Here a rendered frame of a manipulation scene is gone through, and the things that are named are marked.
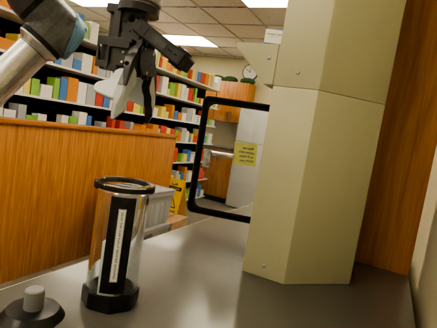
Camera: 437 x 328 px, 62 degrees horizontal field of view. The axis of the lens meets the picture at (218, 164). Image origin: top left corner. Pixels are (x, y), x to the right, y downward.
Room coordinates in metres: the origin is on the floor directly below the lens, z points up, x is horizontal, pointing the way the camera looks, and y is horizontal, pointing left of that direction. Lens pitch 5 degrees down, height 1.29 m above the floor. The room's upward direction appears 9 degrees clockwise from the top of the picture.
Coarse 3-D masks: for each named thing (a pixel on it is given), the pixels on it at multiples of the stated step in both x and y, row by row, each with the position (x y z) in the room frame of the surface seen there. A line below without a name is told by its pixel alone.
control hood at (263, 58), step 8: (240, 48) 0.95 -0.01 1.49; (248, 48) 0.94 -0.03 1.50; (256, 48) 0.93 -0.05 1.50; (264, 48) 0.92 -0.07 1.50; (272, 48) 0.91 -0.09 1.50; (248, 56) 0.94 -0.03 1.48; (256, 56) 0.93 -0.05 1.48; (264, 56) 0.92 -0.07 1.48; (272, 56) 0.91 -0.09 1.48; (256, 64) 0.93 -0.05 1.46; (264, 64) 0.92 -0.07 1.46; (272, 64) 0.91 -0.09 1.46; (256, 72) 0.93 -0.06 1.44; (264, 72) 0.92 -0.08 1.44; (272, 72) 0.91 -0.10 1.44; (264, 80) 0.92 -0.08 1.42; (272, 80) 0.91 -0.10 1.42; (272, 88) 0.95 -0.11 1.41
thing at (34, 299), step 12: (36, 288) 0.53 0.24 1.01; (24, 300) 0.52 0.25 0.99; (36, 300) 0.52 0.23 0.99; (48, 300) 0.56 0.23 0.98; (12, 312) 0.51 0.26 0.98; (24, 312) 0.51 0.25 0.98; (36, 312) 0.52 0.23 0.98; (48, 312) 0.52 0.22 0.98; (60, 312) 0.54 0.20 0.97; (0, 324) 0.49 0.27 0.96; (12, 324) 0.49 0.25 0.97; (24, 324) 0.49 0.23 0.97; (36, 324) 0.50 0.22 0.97; (48, 324) 0.50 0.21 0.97
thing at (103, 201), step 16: (112, 176) 0.68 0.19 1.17; (112, 192) 0.60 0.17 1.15; (96, 208) 0.63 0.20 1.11; (144, 208) 0.64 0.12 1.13; (96, 224) 0.62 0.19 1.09; (144, 224) 0.65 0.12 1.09; (96, 240) 0.62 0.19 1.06; (96, 256) 0.62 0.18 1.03; (96, 272) 0.61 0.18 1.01; (128, 272) 0.62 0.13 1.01; (96, 288) 0.61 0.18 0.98; (128, 288) 0.63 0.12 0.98
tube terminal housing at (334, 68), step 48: (288, 0) 0.91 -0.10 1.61; (336, 0) 0.86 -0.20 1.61; (384, 0) 0.91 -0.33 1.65; (288, 48) 0.90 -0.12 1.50; (336, 48) 0.87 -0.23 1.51; (384, 48) 0.92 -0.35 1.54; (288, 96) 0.89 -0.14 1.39; (336, 96) 0.88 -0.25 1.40; (384, 96) 0.93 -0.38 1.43; (288, 144) 0.88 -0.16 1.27; (336, 144) 0.89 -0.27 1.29; (288, 192) 0.87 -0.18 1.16; (336, 192) 0.90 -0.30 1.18; (288, 240) 0.86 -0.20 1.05; (336, 240) 0.91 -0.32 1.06
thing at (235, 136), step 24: (216, 120) 1.23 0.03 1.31; (240, 120) 1.22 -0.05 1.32; (264, 120) 1.21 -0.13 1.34; (216, 144) 1.23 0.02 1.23; (240, 144) 1.22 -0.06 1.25; (192, 168) 1.24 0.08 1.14; (216, 168) 1.23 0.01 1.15; (240, 168) 1.21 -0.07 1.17; (216, 192) 1.23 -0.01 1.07; (240, 192) 1.21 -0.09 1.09
